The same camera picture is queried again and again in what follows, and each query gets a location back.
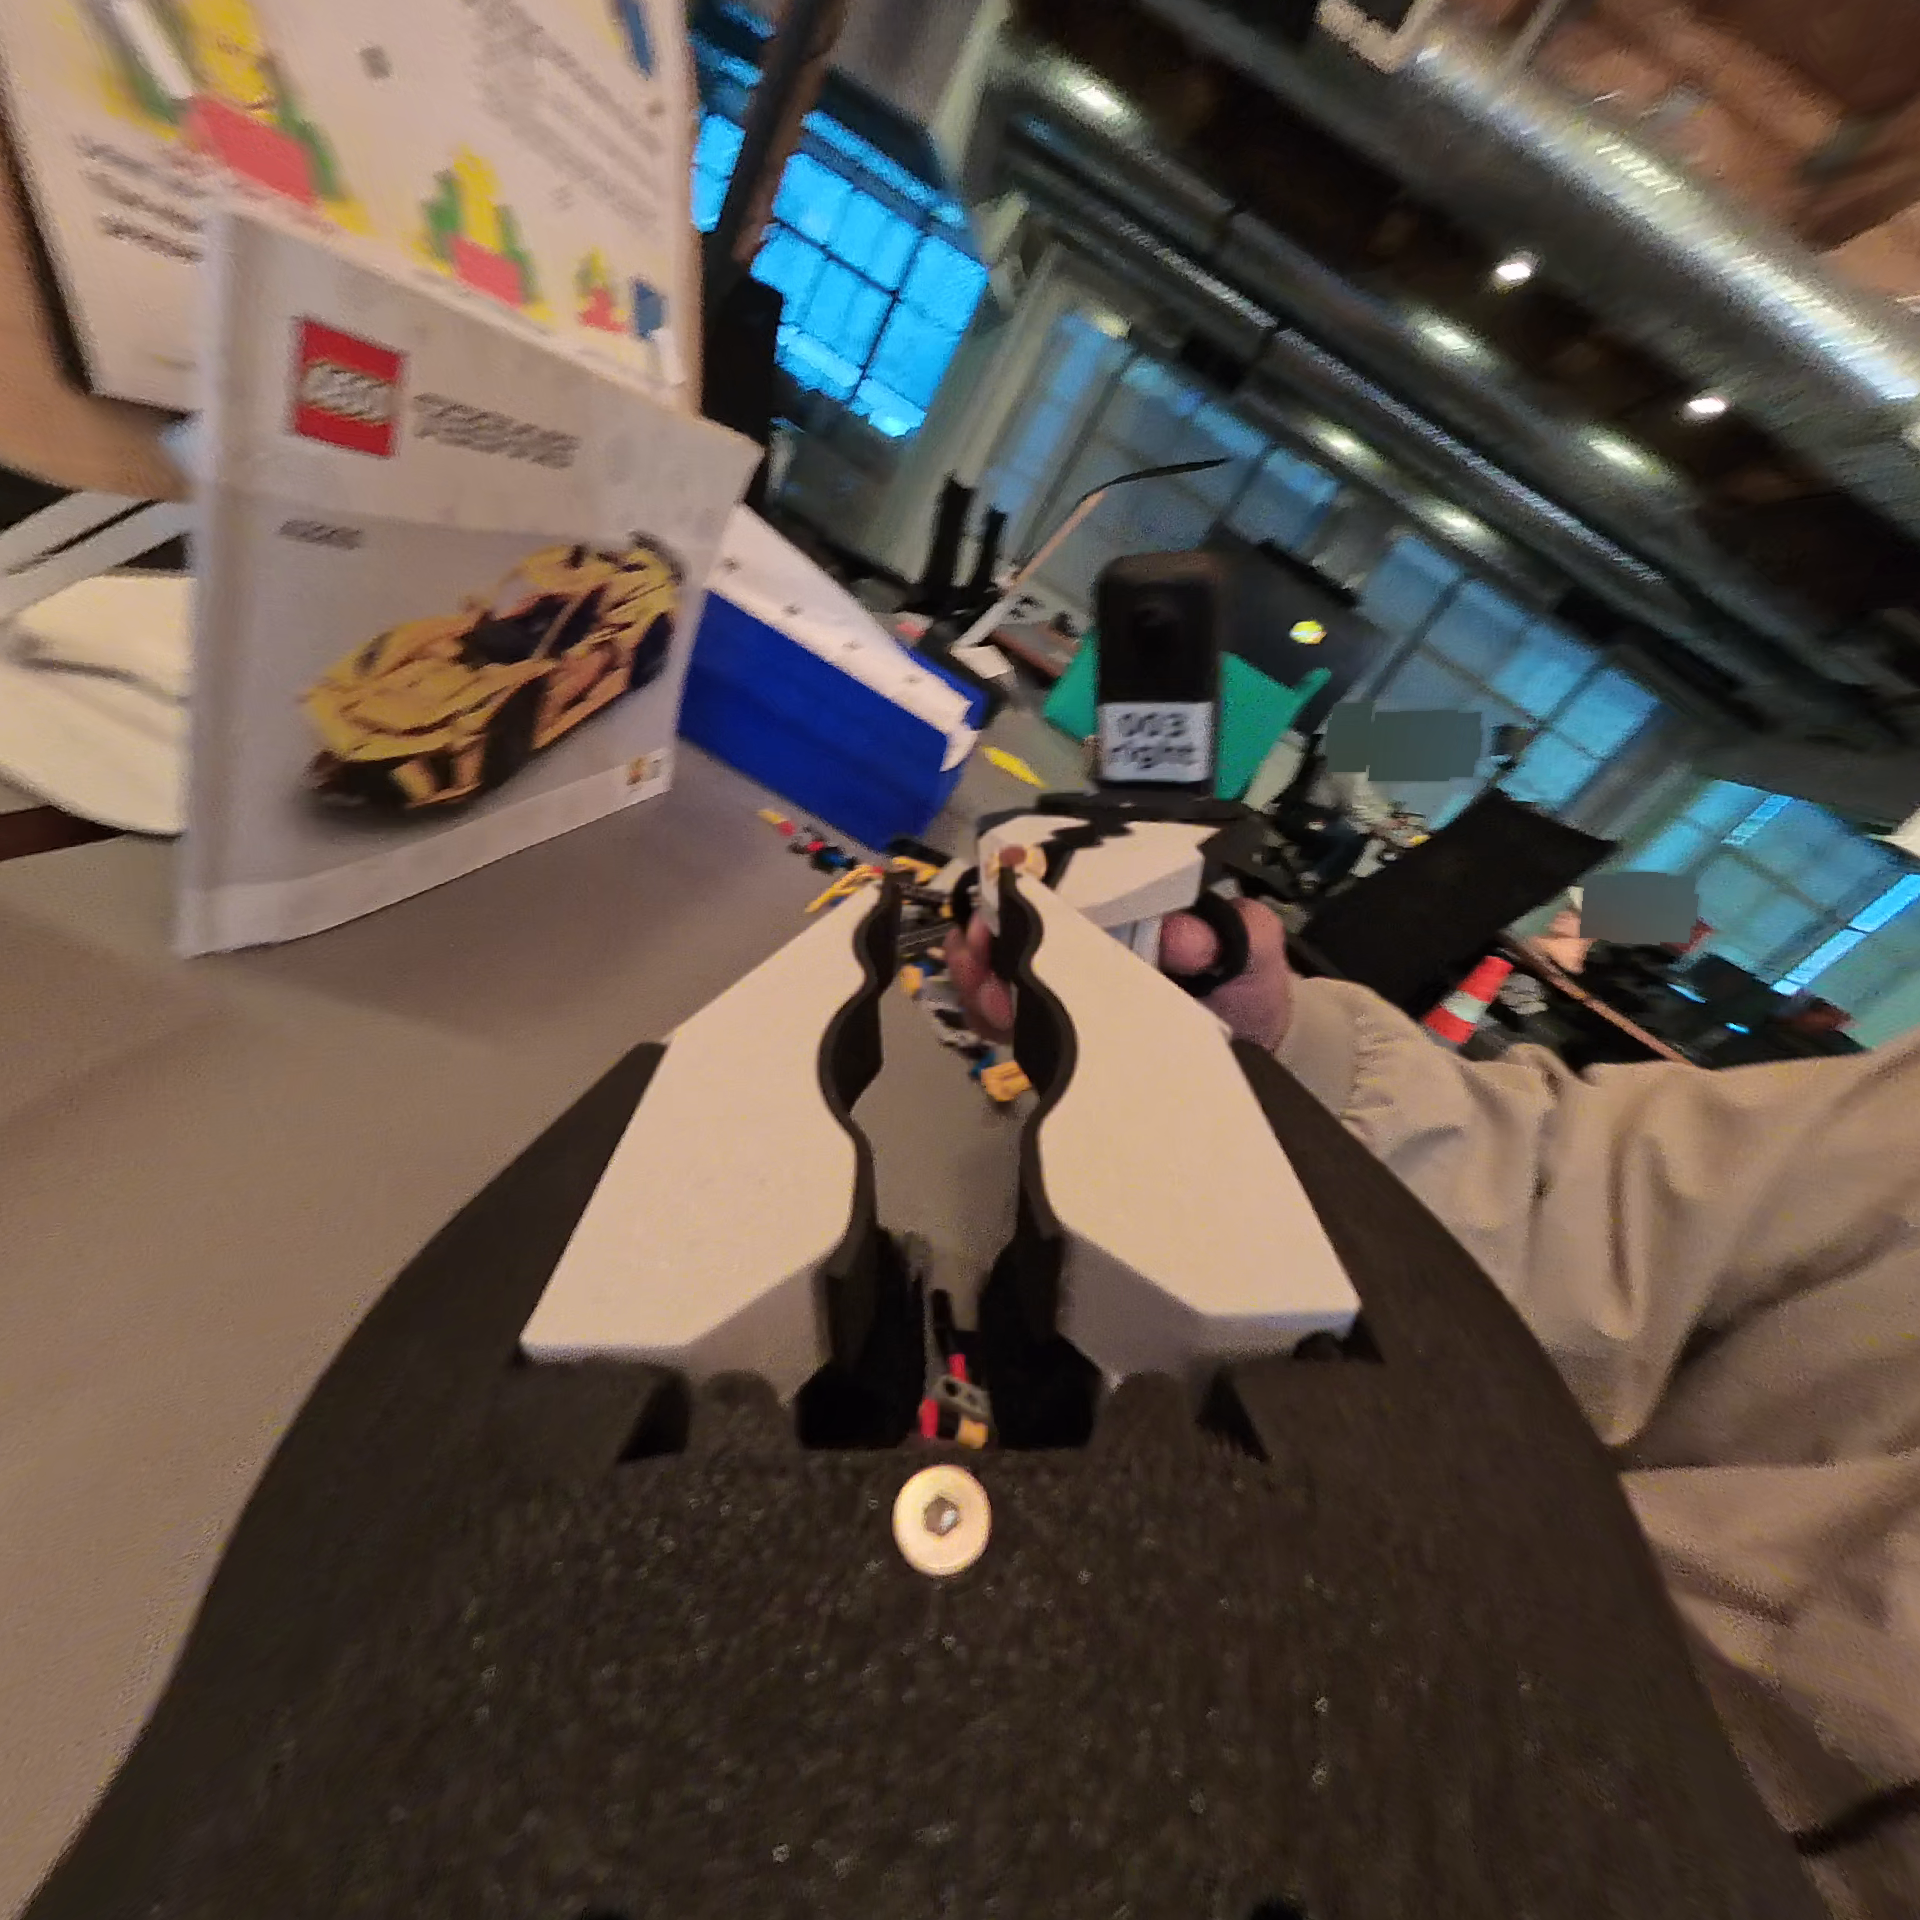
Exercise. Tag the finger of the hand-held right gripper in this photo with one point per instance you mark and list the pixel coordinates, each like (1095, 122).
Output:
(1036, 833)
(1140, 869)

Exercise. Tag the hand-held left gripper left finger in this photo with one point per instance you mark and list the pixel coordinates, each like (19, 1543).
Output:
(674, 1229)

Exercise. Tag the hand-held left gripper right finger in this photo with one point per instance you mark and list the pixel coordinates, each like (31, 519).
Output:
(1200, 1201)

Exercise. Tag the small tan round brick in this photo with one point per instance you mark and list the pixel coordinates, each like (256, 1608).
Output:
(1012, 857)

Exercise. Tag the pile of building bricks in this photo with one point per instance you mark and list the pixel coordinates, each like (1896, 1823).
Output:
(997, 1076)

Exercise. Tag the small black red-pin brick assembly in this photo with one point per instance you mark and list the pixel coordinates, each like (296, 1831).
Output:
(960, 1388)

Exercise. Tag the person's right forearm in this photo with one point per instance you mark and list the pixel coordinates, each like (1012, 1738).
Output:
(1651, 1275)

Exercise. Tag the grey desk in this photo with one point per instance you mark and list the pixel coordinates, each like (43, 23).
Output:
(299, 1125)

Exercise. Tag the person's right hand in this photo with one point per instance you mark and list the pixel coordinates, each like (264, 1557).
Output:
(1260, 1004)

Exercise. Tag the yellow paper scrap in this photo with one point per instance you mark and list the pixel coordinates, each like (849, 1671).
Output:
(1012, 764)

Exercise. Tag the green plastic bin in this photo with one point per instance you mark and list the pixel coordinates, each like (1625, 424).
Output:
(1266, 728)

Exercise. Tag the blue plastic bin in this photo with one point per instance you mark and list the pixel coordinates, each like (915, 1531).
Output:
(779, 720)

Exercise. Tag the white paper sheets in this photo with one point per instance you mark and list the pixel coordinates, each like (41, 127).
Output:
(809, 599)

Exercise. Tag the orange traffic cone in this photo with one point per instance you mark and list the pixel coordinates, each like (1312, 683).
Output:
(1463, 1001)

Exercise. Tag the white instruction booklet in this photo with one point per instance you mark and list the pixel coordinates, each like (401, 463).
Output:
(375, 524)

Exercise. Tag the white bag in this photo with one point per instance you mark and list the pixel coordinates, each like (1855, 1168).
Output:
(90, 674)

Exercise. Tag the instruction poster board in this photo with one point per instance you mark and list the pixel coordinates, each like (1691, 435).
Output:
(451, 89)

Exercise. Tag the silver ventilation duct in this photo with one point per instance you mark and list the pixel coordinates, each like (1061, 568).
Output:
(1651, 195)

